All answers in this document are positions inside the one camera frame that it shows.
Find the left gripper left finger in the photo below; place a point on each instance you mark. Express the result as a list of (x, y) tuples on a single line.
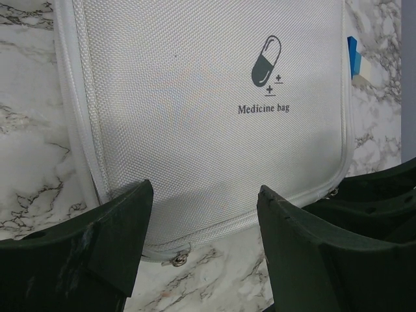
[(87, 263)]

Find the grey medicine kit box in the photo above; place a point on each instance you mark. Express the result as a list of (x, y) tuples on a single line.
[(208, 101)]

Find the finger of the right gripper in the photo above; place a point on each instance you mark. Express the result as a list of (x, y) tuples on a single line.
[(380, 191)]

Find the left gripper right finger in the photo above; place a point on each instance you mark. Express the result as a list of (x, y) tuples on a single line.
[(339, 256)]

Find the blue toy block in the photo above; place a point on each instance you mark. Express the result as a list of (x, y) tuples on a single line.
[(360, 67)]

